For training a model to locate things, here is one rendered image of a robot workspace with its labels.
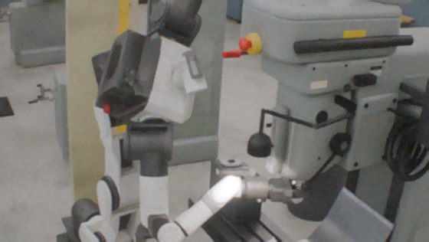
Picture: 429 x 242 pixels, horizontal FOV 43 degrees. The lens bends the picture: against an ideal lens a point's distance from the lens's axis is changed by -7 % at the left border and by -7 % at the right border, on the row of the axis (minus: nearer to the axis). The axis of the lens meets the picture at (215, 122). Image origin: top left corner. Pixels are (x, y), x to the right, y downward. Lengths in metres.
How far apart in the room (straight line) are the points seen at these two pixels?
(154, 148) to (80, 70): 1.63
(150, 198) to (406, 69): 0.92
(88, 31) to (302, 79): 1.85
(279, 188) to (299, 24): 0.60
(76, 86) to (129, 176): 1.20
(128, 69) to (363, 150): 0.79
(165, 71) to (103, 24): 1.49
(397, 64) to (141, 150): 0.85
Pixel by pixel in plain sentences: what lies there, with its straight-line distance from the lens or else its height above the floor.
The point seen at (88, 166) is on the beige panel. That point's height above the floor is 0.51.
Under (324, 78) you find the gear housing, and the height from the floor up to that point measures 1.68.
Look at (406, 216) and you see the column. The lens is 2.16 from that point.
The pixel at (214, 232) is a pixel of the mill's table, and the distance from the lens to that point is 2.33.
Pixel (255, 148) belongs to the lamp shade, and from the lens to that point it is 1.67.
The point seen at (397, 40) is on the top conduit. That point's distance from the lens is 1.76.
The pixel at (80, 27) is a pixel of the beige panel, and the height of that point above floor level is 1.39.
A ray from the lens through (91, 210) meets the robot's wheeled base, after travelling 2.69.
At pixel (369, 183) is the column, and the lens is 2.23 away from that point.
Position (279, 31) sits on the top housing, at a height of 1.82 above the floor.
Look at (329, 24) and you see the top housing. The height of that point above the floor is 1.85.
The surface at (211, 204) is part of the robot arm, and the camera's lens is 1.86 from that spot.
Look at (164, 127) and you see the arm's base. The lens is 1.81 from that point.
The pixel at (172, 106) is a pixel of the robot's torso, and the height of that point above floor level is 1.51.
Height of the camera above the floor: 2.20
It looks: 24 degrees down
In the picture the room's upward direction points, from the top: 4 degrees clockwise
